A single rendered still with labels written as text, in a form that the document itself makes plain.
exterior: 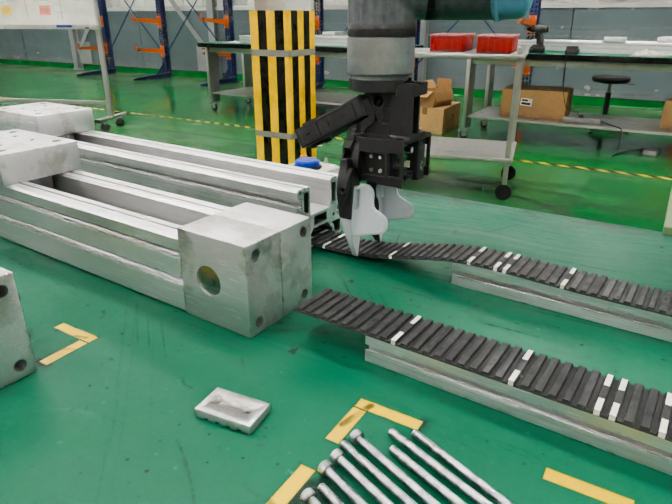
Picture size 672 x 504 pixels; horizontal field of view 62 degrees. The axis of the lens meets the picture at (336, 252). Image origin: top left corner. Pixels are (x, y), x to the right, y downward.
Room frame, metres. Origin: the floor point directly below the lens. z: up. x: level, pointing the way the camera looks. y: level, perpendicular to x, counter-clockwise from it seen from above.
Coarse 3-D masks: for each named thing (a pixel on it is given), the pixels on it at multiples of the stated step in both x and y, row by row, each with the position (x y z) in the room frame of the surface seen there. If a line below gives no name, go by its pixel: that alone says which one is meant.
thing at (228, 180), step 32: (96, 160) 0.92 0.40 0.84; (128, 160) 0.86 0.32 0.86; (160, 160) 0.83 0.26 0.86; (192, 160) 0.88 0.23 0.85; (224, 160) 0.84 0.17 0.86; (256, 160) 0.83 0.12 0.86; (192, 192) 0.78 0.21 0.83; (224, 192) 0.74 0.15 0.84; (256, 192) 0.71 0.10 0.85; (288, 192) 0.68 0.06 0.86; (320, 192) 0.74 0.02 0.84; (320, 224) 0.71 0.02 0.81
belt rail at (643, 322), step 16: (464, 272) 0.57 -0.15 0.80; (480, 272) 0.56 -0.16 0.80; (496, 272) 0.55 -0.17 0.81; (480, 288) 0.56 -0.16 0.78; (496, 288) 0.55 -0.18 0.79; (512, 288) 0.55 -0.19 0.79; (528, 288) 0.53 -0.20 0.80; (544, 288) 0.52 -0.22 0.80; (544, 304) 0.52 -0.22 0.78; (560, 304) 0.51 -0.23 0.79; (576, 304) 0.51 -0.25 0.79; (592, 304) 0.50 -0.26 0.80; (608, 304) 0.49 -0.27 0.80; (592, 320) 0.49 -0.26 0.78; (608, 320) 0.49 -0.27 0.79; (624, 320) 0.48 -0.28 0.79; (640, 320) 0.48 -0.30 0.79; (656, 320) 0.46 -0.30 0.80; (656, 336) 0.46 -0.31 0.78
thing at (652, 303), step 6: (654, 288) 0.50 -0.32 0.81; (660, 288) 0.50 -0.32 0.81; (654, 294) 0.49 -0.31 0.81; (660, 294) 0.49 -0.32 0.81; (666, 294) 0.49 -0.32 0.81; (648, 300) 0.48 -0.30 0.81; (654, 300) 0.47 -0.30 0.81; (660, 300) 0.48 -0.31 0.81; (666, 300) 0.47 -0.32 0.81; (648, 306) 0.46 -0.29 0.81; (654, 306) 0.46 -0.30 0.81; (660, 306) 0.47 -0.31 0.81; (666, 306) 0.46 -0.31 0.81; (654, 312) 0.46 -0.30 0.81; (660, 312) 0.46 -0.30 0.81; (666, 312) 0.45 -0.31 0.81
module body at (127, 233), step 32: (0, 192) 0.71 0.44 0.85; (32, 192) 0.66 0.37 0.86; (64, 192) 0.66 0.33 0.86; (96, 192) 0.71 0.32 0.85; (128, 192) 0.67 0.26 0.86; (160, 192) 0.66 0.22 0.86; (0, 224) 0.72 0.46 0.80; (32, 224) 0.67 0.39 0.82; (64, 224) 0.63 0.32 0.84; (96, 224) 0.59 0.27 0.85; (128, 224) 0.56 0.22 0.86; (160, 224) 0.55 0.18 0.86; (64, 256) 0.64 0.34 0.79; (96, 256) 0.60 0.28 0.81; (128, 256) 0.56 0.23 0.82; (160, 256) 0.53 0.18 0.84; (160, 288) 0.53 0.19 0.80
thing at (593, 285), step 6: (588, 276) 0.53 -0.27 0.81; (594, 276) 0.53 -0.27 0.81; (606, 276) 0.53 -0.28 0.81; (588, 282) 0.51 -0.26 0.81; (594, 282) 0.52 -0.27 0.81; (600, 282) 0.51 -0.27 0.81; (606, 282) 0.52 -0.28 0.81; (582, 288) 0.50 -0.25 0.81; (588, 288) 0.50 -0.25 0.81; (594, 288) 0.50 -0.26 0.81; (600, 288) 0.50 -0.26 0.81; (582, 294) 0.50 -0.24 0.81; (588, 294) 0.49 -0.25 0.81; (594, 294) 0.49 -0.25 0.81
